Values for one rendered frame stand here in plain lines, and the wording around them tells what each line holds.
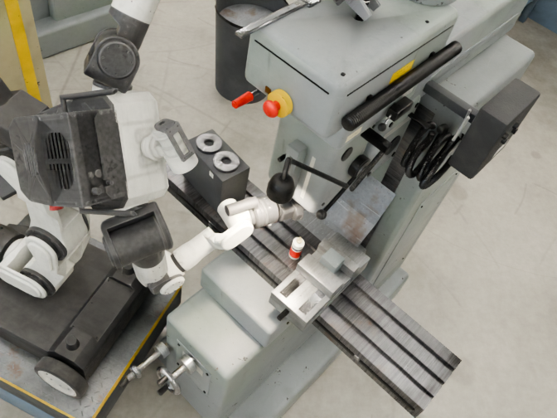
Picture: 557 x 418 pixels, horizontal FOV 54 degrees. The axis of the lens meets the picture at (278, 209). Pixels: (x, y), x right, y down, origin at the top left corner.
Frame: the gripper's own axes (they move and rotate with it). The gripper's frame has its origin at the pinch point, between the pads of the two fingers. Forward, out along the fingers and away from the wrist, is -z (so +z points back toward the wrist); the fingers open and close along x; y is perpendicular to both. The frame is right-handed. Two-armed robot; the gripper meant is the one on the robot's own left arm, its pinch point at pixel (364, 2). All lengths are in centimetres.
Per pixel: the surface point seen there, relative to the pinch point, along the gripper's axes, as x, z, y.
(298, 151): 12.4, -17.7, -33.1
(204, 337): 36, -51, -105
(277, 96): 23.3, -2.1, -15.3
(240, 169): -6, -17, -80
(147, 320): 29, -42, -152
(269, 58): 20.1, 4.8, -12.8
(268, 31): 18.7, 9.0, -9.7
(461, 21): -39.4, -23.6, -5.3
